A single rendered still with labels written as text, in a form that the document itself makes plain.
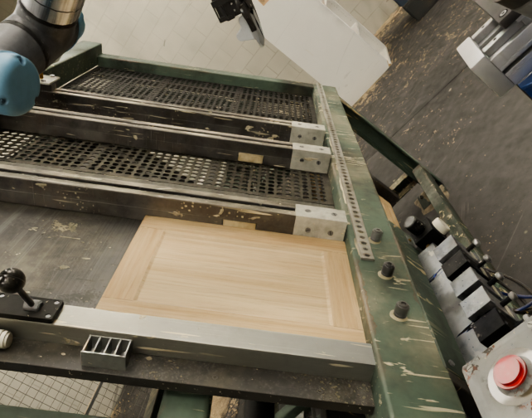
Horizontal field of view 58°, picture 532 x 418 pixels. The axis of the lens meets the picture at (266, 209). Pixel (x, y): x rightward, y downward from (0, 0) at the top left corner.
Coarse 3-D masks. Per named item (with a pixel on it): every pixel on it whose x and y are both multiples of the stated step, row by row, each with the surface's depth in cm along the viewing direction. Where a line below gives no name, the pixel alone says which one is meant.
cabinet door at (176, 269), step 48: (144, 240) 106; (192, 240) 109; (240, 240) 112; (288, 240) 114; (144, 288) 92; (192, 288) 94; (240, 288) 96; (288, 288) 98; (336, 288) 100; (336, 336) 87
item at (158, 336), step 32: (0, 320) 77; (64, 320) 78; (96, 320) 79; (128, 320) 80; (160, 320) 81; (160, 352) 79; (192, 352) 79; (224, 352) 79; (256, 352) 79; (288, 352) 79; (320, 352) 80; (352, 352) 81
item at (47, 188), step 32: (0, 192) 114; (32, 192) 114; (64, 192) 114; (96, 192) 114; (128, 192) 113; (160, 192) 117; (192, 192) 118; (256, 224) 120; (288, 224) 116; (320, 224) 115
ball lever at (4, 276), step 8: (8, 272) 69; (16, 272) 69; (0, 280) 68; (8, 280) 68; (16, 280) 69; (24, 280) 70; (0, 288) 69; (8, 288) 68; (16, 288) 69; (24, 296) 74; (24, 304) 78; (32, 304) 77; (40, 304) 78
